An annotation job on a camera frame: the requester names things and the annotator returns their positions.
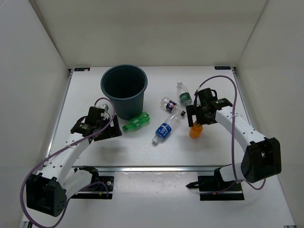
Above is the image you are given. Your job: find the clear bottle green label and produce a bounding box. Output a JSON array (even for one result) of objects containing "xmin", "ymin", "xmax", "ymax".
[{"xmin": 177, "ymin": 81, "xmax": 192, "ymax": 107}]

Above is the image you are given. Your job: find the orange plastic bottle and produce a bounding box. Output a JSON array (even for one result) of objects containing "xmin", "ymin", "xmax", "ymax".
[{"xmin": 189, "ymin": 122, "xmax": 203, "ymax": 139}]

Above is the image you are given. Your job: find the green plastic bottle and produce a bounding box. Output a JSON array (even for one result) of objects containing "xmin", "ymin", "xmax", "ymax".
[{"xmin": 122, "ymin": 112, "xmax": 150, "ymax": 132}]

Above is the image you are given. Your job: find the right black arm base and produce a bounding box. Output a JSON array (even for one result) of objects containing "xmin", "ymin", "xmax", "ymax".
[{"xmin": 186, "ymin": 168, "xmax": 245, "ymax": 201}]

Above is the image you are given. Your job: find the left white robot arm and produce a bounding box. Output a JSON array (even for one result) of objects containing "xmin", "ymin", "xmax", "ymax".
[{"xmin": 25, "ymin": 104, "xmax": 122, "ymax": 217}]

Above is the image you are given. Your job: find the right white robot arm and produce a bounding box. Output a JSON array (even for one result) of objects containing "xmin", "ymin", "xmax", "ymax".
[{"xmin": 186, "ymin": 88, "xmax": 282, "ymax": 190}]

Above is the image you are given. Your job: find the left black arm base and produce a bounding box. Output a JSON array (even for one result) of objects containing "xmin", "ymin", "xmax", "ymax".
[{"xmin": 71, "ymin": 166, "xmax": 114, "ymax": 200}]

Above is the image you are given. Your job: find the dark green plastic bin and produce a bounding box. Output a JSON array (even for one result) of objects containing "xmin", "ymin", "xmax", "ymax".
[{"xmin": 100, "ymin": 65, "xmax": 148, "ymax": 120}]

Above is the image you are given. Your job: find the clear Pepsi bottle black cap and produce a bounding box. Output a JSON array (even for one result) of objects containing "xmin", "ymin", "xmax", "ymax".
[{"xmin": 160, "ymin": 96, "xmax": 186, "ymax": 117}]

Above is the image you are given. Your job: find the right black table label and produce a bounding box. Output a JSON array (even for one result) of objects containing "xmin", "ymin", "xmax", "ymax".
[{"xmin": 214, "ymin": 66, "xmax": 231, "ymax": 70}]

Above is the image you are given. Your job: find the black table label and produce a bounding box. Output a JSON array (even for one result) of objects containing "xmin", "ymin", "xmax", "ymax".
[
  {"xmin": 214, "ymin": 66, "xmax": 231, "ymax": 70},
  {"xmin": 74, "ymin": 67, "xmax": 90, "ymax": 72}
]

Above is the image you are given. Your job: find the clear bottle blue label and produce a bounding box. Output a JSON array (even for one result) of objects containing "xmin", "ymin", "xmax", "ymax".
[{"xmin": 152, "ymin": 111, "xmax": 185, "ymax": 145}]

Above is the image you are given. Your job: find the left black table label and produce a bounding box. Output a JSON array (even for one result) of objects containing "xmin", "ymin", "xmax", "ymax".
[{"xmin": 74, "ymin": 67, "xmax": 90, "ymax": 72}]

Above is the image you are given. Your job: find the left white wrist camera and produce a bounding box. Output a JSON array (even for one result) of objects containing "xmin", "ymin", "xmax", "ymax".
[{"xmin": 98, "ymin": 104, "xmax": 109, "ymax": 112}]

